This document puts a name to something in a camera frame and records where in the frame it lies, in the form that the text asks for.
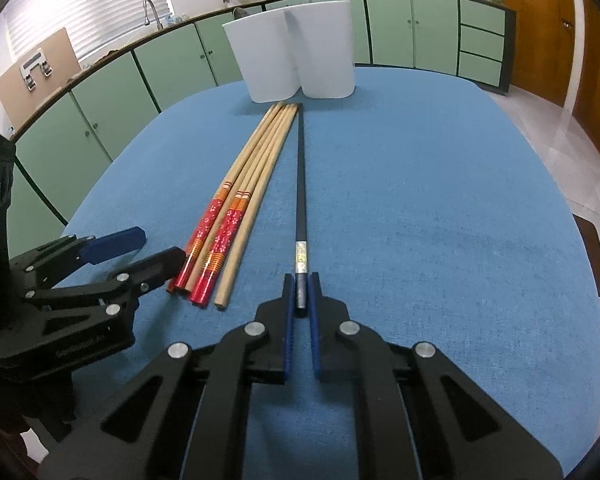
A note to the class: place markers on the metal sink faucet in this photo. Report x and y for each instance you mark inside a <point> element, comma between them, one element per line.
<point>150,12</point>

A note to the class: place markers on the white window blinds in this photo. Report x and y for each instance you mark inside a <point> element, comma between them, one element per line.
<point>80,10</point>

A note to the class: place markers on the brown cardboard sheet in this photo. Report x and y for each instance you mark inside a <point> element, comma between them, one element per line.
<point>60,60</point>

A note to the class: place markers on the plain wooden chopstick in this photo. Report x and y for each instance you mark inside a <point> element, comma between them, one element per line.
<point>245,230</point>
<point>231,199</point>
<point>281,130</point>

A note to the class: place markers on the black chopstick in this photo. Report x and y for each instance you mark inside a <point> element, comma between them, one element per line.
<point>300,185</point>

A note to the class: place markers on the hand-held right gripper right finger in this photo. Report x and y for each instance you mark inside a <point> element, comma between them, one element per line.
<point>316,330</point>

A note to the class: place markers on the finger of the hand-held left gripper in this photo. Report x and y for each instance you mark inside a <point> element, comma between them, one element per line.
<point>120,240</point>
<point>155,265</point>

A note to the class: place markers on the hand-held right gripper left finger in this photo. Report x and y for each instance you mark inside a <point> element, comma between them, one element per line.
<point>287,320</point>

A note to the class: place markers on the white two-compartment utensil holder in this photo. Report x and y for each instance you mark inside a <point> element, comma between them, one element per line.
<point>270,55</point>

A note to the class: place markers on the translucent plastic bottle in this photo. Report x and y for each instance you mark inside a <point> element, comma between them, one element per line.
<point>172,20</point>

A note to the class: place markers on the blue tablecloth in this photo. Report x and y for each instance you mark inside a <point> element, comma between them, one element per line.
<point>430,210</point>

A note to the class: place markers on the white plastic bracket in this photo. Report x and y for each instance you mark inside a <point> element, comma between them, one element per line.
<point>32,62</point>

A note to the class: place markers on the green lower kitchen cabinets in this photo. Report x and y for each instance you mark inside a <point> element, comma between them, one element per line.
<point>180,65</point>

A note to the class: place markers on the red patterned wooden chopstick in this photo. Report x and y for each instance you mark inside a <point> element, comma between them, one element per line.
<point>205,222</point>
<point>225,235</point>

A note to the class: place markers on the brown wooden chair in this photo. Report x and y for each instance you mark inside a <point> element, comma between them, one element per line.
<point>592,255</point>

